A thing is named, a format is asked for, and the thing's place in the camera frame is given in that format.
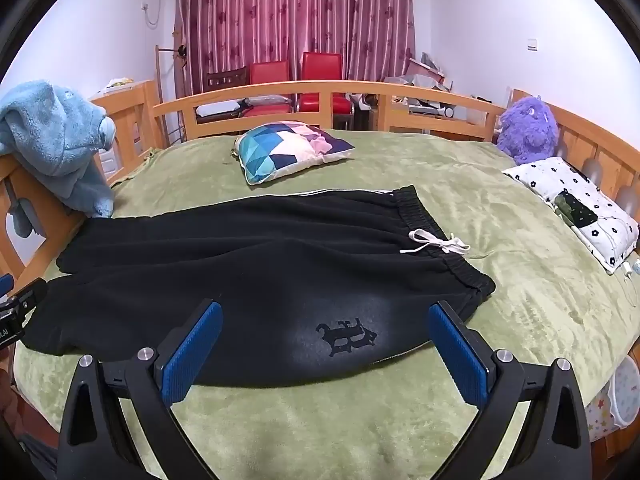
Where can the wooden coat rack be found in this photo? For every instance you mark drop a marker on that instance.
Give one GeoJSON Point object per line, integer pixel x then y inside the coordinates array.
{"type": "Point", "coordinates": [159, 80]}

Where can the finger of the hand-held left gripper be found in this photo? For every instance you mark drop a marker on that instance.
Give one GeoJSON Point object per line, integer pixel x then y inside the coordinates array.
{"type": "Point", "coordinates": [6, 283]}
{"type": "Point", "coordinates": [30, 296]}

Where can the red striped curtain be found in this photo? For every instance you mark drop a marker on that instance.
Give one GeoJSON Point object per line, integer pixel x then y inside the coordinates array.
{"type": "Point", "coordinates": [280, 10]}

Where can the wooden bed frame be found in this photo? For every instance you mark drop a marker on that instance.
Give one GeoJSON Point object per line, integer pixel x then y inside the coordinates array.
{"type": "Point", "coordinates": [132, 115]}

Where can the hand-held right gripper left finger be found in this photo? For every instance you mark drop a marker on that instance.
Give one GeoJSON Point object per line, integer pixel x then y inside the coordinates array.
{"type": "Point", "coordinates": [192, 352]}

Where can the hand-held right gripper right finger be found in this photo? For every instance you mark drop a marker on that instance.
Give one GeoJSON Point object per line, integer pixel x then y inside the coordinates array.
{"type": "Point", "coordinates": [457, 355]}

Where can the purple plush toy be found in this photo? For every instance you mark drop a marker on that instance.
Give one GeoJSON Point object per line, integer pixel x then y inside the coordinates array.
{"type": "Point", "coordinates": [527, 130]}

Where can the blue fluffy towel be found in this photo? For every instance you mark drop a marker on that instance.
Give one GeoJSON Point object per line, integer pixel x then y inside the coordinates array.
{"type": "Point", "coordinates": [50, 130]}

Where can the dark wooden chair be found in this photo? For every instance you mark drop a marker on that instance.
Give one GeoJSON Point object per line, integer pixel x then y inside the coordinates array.
{"type": "Point", "coordinates": [225, 79]}

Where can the black pants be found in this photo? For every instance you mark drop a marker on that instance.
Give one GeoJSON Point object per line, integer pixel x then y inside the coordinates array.
{"type": "Point", "coordinates": [250, 270]}

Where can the red chair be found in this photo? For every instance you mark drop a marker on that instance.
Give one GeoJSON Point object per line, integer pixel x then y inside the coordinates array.
{"type": "Point", "coordinates": [270, 72]}
{"type": "Point", "coordinates": [322, 65]}

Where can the white floral pillow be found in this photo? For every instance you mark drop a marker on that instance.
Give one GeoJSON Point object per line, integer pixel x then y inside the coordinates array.
{"type": "Point", "coordinates": [550, 175]}

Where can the cluttered desk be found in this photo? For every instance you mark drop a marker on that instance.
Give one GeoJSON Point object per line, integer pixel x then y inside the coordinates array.
{"type": "Point", "coordinates": [420, 72]}

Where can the green plush blanket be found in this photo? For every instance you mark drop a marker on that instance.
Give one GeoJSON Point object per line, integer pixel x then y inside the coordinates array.
{"type": "Point", "coordinates": [500, 270]}

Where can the star printed sheet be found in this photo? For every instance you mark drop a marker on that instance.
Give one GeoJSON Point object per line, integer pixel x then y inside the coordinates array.
{"type": "Point", "coordinates": [615, 410]}

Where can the geometric patterned pillow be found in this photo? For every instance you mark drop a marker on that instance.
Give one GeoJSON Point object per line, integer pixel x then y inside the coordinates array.
{"type": "Point", "coordinates": [280, 152]}

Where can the white wall switch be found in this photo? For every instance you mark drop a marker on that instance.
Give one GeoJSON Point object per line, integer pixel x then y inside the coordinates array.
{"type": "Point", "coordinates": [531, 45]}

